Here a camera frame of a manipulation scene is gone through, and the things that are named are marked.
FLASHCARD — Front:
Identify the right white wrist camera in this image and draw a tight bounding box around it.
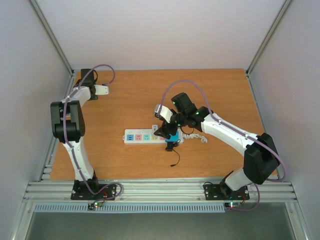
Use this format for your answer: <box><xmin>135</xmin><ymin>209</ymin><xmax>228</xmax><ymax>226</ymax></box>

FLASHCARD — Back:
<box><xmin>154</xmin><ymin>104</ymin><xmax>173</xmax><ymax>123</ymax></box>

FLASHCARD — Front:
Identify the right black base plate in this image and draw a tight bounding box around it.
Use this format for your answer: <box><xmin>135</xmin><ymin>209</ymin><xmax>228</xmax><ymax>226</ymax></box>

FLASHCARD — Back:
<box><xmin>202</xmin><ymin>181</ymin><xmax>250</xmax><ymax>201</ymax></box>

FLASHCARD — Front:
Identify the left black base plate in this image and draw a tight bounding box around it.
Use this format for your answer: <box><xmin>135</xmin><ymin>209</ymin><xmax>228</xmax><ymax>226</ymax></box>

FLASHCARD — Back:
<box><xmin>70</xmin><ymin>183</ymin><xmax>117</xmax><ymax>201</ymax></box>

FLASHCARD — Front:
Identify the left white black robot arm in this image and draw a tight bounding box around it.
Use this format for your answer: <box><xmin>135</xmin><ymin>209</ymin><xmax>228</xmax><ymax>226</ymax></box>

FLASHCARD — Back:
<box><xmin>50</xmin><ymin>68</ymin><xmax>101</xmax><ymax>199</ymax></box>

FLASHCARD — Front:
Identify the light blue adapter plug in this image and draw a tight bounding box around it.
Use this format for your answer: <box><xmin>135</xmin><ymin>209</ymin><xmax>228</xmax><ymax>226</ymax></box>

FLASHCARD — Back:
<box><xmin>165</xmin><ymin>131</ymin><xmax>180</xmax><ymax>143</ymax></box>

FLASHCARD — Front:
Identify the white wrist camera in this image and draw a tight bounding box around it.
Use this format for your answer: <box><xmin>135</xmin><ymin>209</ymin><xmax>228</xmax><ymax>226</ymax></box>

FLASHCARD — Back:
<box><xmin>95</xmin><ymin>84</ymin><xmax>110</xmax><ymax>96</ymax></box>
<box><xmin>154</xmin><ymin>104</ymin><xmax>173</xmax><ymax>123</ymax></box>

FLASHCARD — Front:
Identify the right controller board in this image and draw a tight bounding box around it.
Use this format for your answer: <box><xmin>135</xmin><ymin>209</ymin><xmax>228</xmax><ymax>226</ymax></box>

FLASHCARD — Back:
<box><xmin>224</xmin><ymin>201</ymin><xmax>242</xmax><ymax>210</ymax></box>

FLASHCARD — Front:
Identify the left controller board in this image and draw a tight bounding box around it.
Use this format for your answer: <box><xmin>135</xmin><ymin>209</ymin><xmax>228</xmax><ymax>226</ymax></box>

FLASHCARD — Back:
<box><xmin>87</xmin><ymin>202</ymin><xmax>103</xmax><ymax>211</ymax></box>

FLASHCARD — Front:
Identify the controller board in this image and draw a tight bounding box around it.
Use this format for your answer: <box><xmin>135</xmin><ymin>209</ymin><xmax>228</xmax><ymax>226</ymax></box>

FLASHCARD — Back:
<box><xmin>87</xmin><ymin>202</ymin><xmax>103</xmax><ymax>211</ymax></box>
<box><xmin>224</xmin><ymin>201</ymin><xmax>242</xmax><ymax>210</ymax></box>

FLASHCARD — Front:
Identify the grey slotted cable duct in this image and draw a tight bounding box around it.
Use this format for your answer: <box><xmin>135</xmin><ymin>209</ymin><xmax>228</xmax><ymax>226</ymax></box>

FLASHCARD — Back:
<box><xmin>34</xmin><ymin>202</ymin><xmax>225</xmax><ymax>214</ymax></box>

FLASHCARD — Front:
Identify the white usb charger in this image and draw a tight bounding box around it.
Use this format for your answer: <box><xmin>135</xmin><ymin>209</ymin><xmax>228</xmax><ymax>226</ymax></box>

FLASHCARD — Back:
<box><xmin>151</xmin><ymin>124</ymin><xmax>158</xmax><ymax>133</ymax></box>

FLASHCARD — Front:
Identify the black adapter with thin cable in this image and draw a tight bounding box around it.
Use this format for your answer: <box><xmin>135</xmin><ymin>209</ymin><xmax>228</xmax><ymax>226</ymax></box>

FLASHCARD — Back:
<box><xmin>165</xmin><ymin>140</ymin><xmax>181</xmax><ymax>168</ymax></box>

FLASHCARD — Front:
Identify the white power strip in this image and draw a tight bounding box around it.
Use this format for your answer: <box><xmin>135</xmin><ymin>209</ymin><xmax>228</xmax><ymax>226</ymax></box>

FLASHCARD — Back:
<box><xmin>122</xmin><ymin>128</ymin><xmax>185</xmax><ymax>146</ymax></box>

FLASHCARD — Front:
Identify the white coiled power cord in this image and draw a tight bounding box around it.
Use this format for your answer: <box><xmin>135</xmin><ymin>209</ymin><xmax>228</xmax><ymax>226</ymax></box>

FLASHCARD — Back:
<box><xmin>182</xmin><ymin>133</ymin><xmax>209</xmax><ymax>144</ymax></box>

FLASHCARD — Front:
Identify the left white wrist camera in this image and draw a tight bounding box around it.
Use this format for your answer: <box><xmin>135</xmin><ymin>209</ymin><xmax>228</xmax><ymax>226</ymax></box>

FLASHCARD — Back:
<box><xmin>95</xmin><ymin>84</ymin><xmax>110</xmax><ymax>96</ymax></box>

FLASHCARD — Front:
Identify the aluminium mounting rail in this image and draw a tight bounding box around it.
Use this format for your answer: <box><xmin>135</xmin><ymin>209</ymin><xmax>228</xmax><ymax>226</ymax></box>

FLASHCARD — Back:
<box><xmin>22</xmin><ymin>177</ymin><xmax>298</xmax><ymax>203</ymax></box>

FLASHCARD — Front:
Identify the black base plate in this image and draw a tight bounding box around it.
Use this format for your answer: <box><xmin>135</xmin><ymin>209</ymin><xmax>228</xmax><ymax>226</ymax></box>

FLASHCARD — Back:
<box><xmin>70</xmin><ymin>183</ymin><xmax>117</xmax><ymax>201</ymax></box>
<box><xmin>202</xmin><ymin>181</ymin><xmax>250</xmax><ymax>201</ymax></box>

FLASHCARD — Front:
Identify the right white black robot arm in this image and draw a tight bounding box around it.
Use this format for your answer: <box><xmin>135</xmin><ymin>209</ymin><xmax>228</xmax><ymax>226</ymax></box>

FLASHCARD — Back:
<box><xmin>154</xmin><ymin>92</ymin><xmax>280</xmax><ymax>199</ymax></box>

